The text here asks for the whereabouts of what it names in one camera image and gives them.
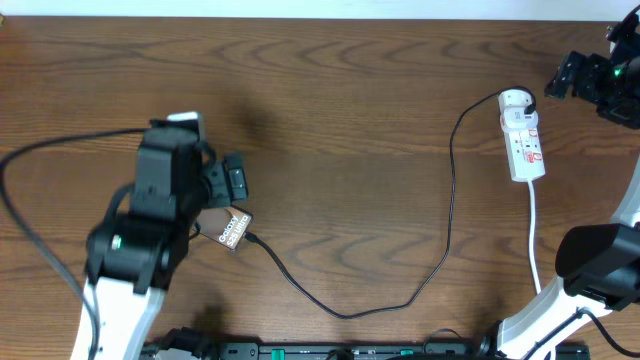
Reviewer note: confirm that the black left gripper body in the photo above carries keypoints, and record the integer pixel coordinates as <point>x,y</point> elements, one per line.
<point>223,191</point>

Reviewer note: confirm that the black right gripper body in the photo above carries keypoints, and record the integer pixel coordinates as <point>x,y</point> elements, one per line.
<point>616,90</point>

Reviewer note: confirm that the Galaxy S25 Ultra smartphone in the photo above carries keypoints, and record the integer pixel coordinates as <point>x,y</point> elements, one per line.
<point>225,226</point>

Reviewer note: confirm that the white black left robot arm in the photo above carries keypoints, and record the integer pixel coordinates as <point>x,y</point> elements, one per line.
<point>134,252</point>

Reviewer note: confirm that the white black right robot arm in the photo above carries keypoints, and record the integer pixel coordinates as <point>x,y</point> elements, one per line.
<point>597,266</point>

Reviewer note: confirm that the white usb charger adapter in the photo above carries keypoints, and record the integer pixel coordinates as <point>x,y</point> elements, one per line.
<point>517,111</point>

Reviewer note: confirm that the white power strip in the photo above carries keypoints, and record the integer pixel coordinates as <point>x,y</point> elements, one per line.
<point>524,154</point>

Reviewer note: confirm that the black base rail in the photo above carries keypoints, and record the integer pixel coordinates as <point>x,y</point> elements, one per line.
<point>253,351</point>

